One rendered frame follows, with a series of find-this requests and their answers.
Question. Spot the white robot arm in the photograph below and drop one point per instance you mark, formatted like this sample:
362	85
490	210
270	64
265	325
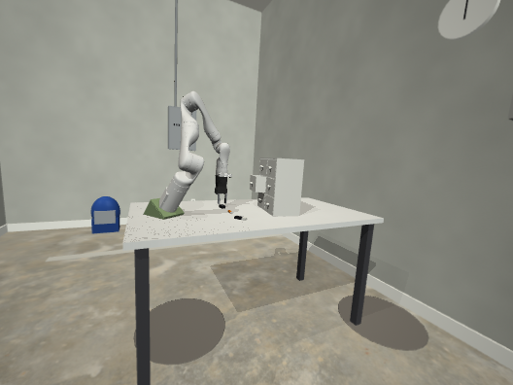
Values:
190	163

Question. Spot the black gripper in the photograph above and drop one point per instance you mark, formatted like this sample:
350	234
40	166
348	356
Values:
221	181

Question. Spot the grey drawer front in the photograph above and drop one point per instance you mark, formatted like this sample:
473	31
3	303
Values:
271	167
261	199
270	185
263	166
269	201
258	183

